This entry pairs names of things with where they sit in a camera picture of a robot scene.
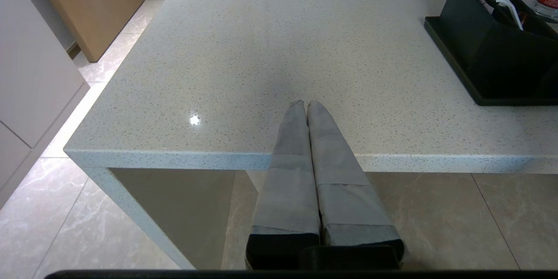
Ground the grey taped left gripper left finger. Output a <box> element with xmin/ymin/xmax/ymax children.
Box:
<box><xmin>245</xmin><ymin>99</ymin><xmax>322</xmax><ymax>270</ymax></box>

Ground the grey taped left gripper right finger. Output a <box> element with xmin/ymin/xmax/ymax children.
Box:
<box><xmin>307</xmin><ymin>99</ymin><xmax>405</xmax><ymax>270</ymax></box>

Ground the black rectangular serving tray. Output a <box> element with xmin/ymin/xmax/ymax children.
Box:
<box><xmin>424</xmin><ymin>16</ymin><xmax>558</xmax><ymax>106</ymax></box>

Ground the black condiment organizer box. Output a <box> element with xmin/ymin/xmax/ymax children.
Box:
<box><xmin>439</xmin><ymin>0</ymin><xmax>558</xmax><ymax>99</ymax></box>

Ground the white paper stick sachet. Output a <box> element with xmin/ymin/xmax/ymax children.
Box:
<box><xmin>495</xmin><ymin>0</ymin><xmax>524</xmax><ymax>31</ymax></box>

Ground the light wooden door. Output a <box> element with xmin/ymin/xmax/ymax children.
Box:
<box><xmin>28</xmin><ymin>0</ymin><xmax>148</xmax><ymax>62</ymax></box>

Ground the white tall cabinet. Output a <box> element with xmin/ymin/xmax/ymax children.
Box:
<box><xmin>0</xmin><ymin>0</ymin><xmax>91</xmax><ymax>210</ymax></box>

